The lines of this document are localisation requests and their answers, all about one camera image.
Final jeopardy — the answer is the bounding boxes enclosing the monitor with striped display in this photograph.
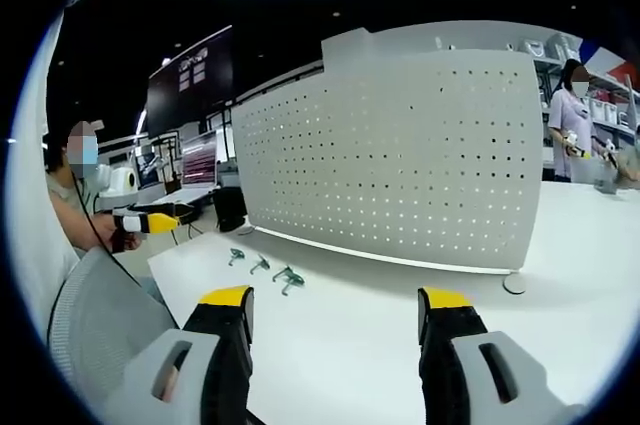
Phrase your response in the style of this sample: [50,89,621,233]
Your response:
[179,129,220,191]

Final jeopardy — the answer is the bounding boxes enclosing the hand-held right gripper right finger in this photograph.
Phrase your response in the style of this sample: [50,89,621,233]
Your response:
[417,286,589,425]

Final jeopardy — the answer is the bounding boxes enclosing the black box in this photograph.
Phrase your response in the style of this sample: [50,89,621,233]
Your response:
[213,187,247,233]

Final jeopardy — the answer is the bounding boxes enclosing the storage shelf with white boxes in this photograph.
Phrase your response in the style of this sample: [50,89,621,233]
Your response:
[519,32,640,127]

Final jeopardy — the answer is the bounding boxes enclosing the large black wall screen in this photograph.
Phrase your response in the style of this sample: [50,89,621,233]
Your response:
[147,24,235,139]

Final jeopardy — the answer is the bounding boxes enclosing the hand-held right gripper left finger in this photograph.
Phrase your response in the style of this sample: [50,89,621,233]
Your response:
[104,284,256,425]

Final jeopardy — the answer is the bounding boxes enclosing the blue white red flag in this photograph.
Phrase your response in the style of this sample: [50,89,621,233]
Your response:
[577,39,640,91]

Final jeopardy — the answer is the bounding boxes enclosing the small dark monitor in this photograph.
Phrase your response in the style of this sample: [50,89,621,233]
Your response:
[135,152,164,189]

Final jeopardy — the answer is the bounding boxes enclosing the thin black cable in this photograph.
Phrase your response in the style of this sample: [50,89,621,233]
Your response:
[72,174,121,266]

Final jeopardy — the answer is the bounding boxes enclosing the grey mesh office chair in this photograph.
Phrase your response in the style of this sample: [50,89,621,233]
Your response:
[47,248,181,396]

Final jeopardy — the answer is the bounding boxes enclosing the white perforated mounting plate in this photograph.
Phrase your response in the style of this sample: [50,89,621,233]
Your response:
[231,20,547,295]

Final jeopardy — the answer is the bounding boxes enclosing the white rounded machine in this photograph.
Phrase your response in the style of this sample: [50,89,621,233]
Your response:
[97,164,140,199]

